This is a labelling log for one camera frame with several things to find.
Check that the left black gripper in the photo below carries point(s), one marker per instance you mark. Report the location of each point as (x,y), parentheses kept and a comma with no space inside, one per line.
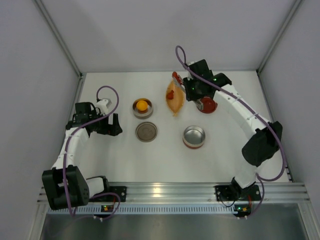
(110,127)

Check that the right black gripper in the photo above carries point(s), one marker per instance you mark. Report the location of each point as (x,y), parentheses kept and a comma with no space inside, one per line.
(186,85)

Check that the steel kitchen tongs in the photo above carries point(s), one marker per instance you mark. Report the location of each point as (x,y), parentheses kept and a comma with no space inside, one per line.
(180,85)

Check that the red round lid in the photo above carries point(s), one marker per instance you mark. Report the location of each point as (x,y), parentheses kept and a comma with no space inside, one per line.
(206,105)

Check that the red sausage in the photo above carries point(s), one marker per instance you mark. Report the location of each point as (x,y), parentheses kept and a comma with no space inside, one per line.
(175,76)

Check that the orange round food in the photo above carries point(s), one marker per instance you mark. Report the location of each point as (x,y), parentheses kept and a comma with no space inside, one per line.
(142,106)

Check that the red fried chicken drumstick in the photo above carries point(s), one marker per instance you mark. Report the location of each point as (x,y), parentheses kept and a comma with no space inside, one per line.
(170,95)

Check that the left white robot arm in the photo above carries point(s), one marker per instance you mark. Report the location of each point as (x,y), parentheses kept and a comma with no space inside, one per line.
(64,184)

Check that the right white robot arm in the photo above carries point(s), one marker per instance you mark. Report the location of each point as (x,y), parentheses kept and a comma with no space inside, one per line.
(263,136)

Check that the brown steel lunch container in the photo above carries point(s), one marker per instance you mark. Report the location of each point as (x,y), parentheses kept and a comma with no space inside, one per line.
(142,115)

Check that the red steel lunch container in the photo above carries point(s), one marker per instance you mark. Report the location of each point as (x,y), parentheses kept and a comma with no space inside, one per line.
(194,137)

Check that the woven bamboo boat basket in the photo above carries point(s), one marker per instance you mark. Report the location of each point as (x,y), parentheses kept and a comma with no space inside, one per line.
(176,104)

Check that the brown round lid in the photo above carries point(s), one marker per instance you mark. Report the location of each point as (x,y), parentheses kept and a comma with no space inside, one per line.
(146,131)

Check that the aluminium mounting rail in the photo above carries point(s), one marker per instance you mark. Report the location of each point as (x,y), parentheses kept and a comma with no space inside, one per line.
(205,192)

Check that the grey slotted cable duct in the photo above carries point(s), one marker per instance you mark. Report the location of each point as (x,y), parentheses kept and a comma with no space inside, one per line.
(161,209)

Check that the right aluminium frame post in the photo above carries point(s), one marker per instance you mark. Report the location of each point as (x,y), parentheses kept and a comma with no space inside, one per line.
(291,13)

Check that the aluminium frame post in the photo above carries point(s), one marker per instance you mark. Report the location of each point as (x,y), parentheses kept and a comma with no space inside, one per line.
(291,13)
(57,35)

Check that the left aluminium frame post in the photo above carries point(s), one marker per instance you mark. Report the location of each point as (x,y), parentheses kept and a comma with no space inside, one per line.
(57,35)

